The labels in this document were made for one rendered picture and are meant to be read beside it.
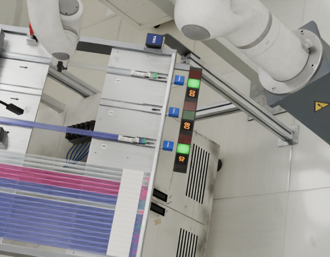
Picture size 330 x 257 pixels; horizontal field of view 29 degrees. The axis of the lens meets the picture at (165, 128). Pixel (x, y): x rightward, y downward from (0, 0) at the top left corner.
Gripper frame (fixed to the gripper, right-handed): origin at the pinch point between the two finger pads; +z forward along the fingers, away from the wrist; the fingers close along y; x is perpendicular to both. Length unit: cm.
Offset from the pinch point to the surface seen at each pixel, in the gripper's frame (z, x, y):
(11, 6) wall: 176, -53, -121
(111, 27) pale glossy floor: 139, 11, -101
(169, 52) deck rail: -5.8, 31.3, -8.7
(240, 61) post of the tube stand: 29, 62, -32
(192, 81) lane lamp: -5.1, 40.0, -0.9
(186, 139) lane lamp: -5.3, 40.9, 18.8
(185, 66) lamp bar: -2.1, 37.4, -7.1
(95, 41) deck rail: -1.8, 8.4, -8.7
